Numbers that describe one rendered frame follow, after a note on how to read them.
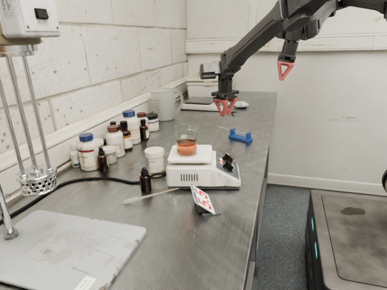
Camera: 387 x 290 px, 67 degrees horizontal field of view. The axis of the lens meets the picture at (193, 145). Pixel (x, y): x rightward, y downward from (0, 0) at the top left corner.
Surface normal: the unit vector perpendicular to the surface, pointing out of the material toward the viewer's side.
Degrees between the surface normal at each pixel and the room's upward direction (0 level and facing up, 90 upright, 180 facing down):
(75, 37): 90
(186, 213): 0
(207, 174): 90
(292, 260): 0
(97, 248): 0
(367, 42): 90
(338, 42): 90
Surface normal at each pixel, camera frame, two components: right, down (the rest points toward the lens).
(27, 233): -0.04, -0.94
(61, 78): 0.96, 0.07
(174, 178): -0.07, 0.35
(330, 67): -0.29, 0.34
